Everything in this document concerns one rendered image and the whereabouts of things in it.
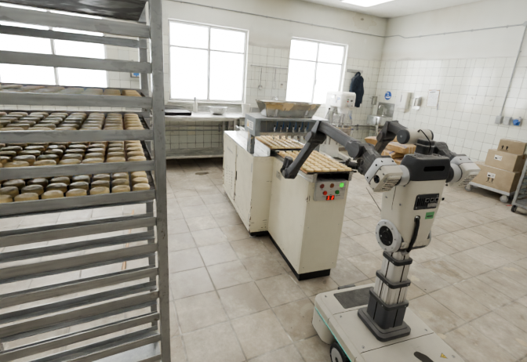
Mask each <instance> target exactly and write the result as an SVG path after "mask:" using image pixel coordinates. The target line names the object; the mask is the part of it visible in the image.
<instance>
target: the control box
mask: <svg viewBox="0 0 527 362"><path fill-rule="evenodd" d="M332 183H333V184H334V187H333V188H331V187H330V185H331V184H332ZM341 183H343V187H340V184H341ZM346 183H347V181H346V180H329V181H316V183H315V184H314V197H313V200H314V201H327V200H328V199H329V200H332V196H333V200H338V199H344V194H345V189H346ZM322 184H324V187H323V188H321V187H320V186H321V185H322ZM337 190H338V191H339V194H336V191H337ZM324 191H327V194H326V195H324V194H323V192H324ZM328 196H329V198H328V199H327V197H328Z"/></svg>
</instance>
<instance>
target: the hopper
mask: <svg viewBox="0 0 527 362"><path fill-rule="evenodd" d="M255 100H256V103H257V106H258V107H259V110H260V113H261V115H263V116H265V117H268V118H313V117H314V115H315V113H316V112H317V110H318V109H319V107H320V106H321V104H319V103H312V102H305V101H288V100H257V99H255Z"/></svg>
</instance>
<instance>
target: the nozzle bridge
mask: <svg viewBox="0 0 527 362"><path fill-rule="evenodd" d="M317 120H323V121H328V120H327V119H324V118H319V117H315V116H314V117H313V118H268V117H265V116H263V115H261V114H245V130H246V131H247V132H248V134H247V149H246V150H247V151H248V152H249V153H250V154H254V147H255V136H306V135H307V134H308V133H309V132H310V131H311V130H312V128H313V127H314V124H315V123H316V121H317ZM277 122H278V127H277ZM283 122H284V128H283V130H282V132H280V127H281V125H282V127H283ZM289 122H290V128H289V131H288V132H286V127H287V125H288V127H289ZM302 122H303V127H302ZM308 122H309V126H308ZM274 125H276V126H275V127H277V128H276V131H275V132H274ZM293 125H294V128H296V129H295V130H294V132H292V129H293ZM299 125H300V129H301V127H302V129H301V130H300V132H298V128H299ZM305 125H306V126H307V127H308V129H307V131H306V132H304V127H305ZM319 147H320V144H319V145H318V146H316V147H315V149H314V150H316V151H317V152H319Z"/></svg>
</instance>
